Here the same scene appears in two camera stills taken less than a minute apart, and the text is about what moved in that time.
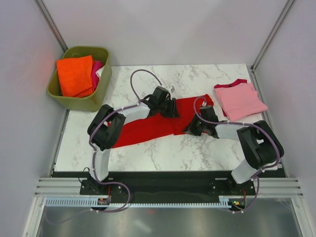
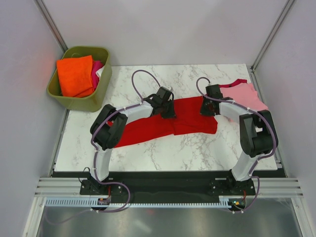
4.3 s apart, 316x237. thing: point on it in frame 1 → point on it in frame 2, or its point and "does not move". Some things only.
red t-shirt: x=153 y=126 does not move
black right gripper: x=191 y=129 → x=203 y=111
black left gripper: x=173 y=112 does not move
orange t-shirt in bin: x=75 y=75 does not move
